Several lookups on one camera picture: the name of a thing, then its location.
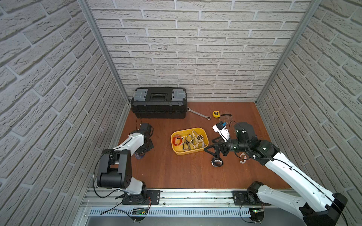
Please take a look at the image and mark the grey white band watch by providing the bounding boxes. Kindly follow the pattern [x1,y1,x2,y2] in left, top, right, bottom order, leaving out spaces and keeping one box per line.
[185,135,193,143]

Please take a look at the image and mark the red orange glasses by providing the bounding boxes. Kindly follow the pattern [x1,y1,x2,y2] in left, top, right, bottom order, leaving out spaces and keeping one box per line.
[173,134,184,147]

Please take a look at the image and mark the yellow plastic storage box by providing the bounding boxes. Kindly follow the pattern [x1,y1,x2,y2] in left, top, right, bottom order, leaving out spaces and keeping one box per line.
[171,127,209,155]

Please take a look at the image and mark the beige strap watch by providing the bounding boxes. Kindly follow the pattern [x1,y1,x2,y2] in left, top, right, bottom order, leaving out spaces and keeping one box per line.
[192,131,204,143]

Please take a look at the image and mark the cream pink strap watch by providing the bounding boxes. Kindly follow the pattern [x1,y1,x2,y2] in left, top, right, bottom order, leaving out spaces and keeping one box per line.
[239,152,248,164]

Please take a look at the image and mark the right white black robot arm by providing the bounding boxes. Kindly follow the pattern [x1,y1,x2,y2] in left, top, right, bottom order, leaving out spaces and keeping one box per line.
[219,123,347,226]

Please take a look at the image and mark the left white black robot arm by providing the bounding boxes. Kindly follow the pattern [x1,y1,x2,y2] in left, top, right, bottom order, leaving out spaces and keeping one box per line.
[93,123,154,205]

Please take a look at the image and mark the silver combination wrench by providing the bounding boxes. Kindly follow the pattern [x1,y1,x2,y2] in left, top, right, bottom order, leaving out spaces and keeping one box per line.
[187,107,211,120]

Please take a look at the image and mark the black grey toolbox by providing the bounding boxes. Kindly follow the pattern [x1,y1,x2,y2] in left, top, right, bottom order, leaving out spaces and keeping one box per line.
[131,87,188,119]

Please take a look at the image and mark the yellow tape measure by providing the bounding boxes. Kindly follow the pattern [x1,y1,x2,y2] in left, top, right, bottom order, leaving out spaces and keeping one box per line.
[213,111,221,118]

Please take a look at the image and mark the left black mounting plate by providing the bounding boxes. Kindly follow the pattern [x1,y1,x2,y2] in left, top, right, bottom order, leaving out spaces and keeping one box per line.
[122,189,160,205]

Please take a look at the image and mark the black mounting plate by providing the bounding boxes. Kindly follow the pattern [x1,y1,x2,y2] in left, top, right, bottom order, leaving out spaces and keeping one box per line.
[232,190,255,206]
[122,189,160,205]

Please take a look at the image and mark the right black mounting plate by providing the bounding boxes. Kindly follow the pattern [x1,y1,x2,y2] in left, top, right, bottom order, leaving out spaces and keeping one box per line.
[232,190,255,206]

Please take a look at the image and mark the left controller board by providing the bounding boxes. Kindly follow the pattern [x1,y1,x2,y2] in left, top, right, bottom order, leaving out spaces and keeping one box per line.
[132,208,149,222]

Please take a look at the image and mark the controller board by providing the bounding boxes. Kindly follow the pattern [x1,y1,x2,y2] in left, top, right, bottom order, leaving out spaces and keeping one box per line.
[132,208,149,222]
[249,208,265,223]

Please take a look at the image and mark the right controller board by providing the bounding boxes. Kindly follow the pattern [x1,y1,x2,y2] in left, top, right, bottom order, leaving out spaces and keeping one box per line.
[249,208,265,223]

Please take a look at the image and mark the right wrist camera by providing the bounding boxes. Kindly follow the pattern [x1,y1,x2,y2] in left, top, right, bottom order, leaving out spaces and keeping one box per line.
[213,121,230,142]

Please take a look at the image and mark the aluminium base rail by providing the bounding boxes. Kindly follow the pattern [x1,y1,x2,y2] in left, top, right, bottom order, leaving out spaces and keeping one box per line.
[81,187,306,210]

